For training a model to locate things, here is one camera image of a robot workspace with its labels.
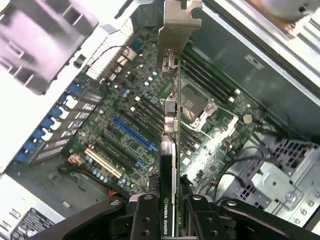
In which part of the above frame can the white PCI slot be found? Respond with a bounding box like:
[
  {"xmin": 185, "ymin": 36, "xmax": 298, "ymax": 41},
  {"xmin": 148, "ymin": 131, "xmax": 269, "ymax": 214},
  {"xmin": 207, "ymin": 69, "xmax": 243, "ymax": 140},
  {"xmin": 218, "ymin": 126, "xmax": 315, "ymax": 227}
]
[{"xmin": 84, "ymin": 147, "xmax": 124, "ymax": 179}]

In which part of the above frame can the silver perforated disk bay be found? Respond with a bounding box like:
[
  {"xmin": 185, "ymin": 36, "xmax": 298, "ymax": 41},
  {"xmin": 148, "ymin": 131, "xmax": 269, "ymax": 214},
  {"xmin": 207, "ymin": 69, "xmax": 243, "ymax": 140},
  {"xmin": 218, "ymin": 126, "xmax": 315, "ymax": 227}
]
[{"xmin": 217, "ymin": 139, "xmax": 320, "ymax": 227}]

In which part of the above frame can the blue expansion slot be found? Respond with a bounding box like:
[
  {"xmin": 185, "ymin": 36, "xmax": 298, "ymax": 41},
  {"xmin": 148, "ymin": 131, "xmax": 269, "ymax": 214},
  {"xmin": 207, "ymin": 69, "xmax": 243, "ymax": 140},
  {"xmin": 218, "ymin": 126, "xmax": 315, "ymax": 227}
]
[{"xmin": 112, "ymin": 116, "xmax": 159, "ymax": 153}]

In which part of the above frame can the metal socket cover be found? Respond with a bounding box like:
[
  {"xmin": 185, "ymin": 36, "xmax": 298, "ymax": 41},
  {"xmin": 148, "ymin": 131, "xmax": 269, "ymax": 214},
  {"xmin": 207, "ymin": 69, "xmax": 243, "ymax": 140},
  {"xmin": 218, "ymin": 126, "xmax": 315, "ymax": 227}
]
[{"xmin": 192, "ymin": 102, "xmax": 240, "ymax": 142}]

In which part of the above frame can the grey power supply unit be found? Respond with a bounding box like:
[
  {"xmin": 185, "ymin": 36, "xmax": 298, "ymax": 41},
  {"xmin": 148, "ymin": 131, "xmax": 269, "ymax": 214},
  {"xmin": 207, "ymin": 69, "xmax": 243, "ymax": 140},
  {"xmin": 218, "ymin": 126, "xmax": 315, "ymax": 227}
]
[{"xmin": 0, "ymin": 172, "xmax": 68, "ymax": 240}]

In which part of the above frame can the CPU socket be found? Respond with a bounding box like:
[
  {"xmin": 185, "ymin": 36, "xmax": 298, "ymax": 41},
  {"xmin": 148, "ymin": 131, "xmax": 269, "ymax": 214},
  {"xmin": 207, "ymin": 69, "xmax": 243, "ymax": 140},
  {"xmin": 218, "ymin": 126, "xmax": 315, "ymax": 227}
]
[{"xmin": 179, "ymin": 84, "xmax": 211, "ymax": 121}]

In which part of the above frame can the green motherboard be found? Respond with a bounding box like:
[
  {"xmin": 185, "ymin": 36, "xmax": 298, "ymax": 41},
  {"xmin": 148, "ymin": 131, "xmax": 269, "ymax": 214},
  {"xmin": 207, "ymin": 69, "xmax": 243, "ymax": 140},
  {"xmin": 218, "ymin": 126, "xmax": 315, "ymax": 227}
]
[{"xmin": 62, "ymin": 32, "xmax": 283, "ymax": 201}]

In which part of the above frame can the dark grey open PC case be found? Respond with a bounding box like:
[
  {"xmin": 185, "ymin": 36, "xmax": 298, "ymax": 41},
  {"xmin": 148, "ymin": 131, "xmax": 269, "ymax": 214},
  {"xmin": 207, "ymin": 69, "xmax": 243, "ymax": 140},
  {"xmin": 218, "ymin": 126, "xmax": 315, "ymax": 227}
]
[{"xmin": 0, "ymin": 0, "xmax": 320, "ymax": 240}]

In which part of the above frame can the grey plastic parts rack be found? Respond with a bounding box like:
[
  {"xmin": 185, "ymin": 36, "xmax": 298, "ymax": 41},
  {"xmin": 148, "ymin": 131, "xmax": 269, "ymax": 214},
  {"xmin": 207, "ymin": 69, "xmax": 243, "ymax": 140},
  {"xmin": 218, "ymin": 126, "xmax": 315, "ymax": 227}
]
[{"xmin": 0, "ymin": 0, "xmax": 100, "ymax": 96}]

